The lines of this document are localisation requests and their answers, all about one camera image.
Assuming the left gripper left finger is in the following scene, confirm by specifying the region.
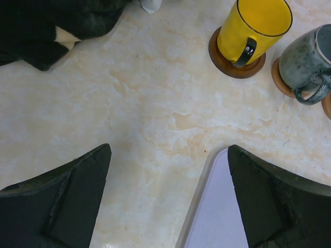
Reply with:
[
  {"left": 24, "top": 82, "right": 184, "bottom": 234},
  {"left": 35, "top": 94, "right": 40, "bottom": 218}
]
[{"left": 1, "top": 144, "right": 112, "bottom": 247}]

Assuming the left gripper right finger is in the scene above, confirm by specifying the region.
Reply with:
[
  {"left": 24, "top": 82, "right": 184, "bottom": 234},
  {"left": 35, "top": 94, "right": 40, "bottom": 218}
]
[{"left": 228, "top": 145, "right": 330, "bottom": 247}]

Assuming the light brown coaster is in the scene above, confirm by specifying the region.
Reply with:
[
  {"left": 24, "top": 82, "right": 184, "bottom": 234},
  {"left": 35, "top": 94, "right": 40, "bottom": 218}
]
[
  {"left": 271, "top": 56, "right": 305, "bottom": 98},
  {"left": 321, "top": 93, "right": 331, "bottom": 119}
]

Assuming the grey ceramic mug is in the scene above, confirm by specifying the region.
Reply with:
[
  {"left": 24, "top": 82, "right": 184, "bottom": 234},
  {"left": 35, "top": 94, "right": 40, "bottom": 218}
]
[{"left": 279, "top": 24, "right": 330, "bottom": 105}]

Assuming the dark brown coaster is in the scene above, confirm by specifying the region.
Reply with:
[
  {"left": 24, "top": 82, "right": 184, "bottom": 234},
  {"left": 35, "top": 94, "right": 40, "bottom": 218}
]
[{"left": 208, "top": 27, "right": 266, "bottom": 79}]

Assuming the yellow glass mug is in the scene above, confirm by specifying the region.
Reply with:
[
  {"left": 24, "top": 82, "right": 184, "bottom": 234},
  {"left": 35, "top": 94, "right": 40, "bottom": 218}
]
[{"left": 217, "top": 0, "right": 293, "bottom": 68}]

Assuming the lavender plastic tray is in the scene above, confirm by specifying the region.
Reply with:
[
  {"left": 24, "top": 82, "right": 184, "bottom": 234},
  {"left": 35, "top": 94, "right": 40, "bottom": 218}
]
[{"left": 176, "top": 149, "right": 248, "bottom": 247}]

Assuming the black floral plush blanket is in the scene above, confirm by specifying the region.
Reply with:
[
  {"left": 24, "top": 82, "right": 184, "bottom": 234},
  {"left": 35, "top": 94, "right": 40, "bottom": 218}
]
[{"left": 1, "top": 1, "right": 130, "bottom": 71}]

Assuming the white paper scrap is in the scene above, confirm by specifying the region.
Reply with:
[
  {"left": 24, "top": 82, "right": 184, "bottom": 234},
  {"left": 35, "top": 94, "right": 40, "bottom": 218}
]
[{"left": 141, "top": 0, "right": 162, "bottom": 13}]

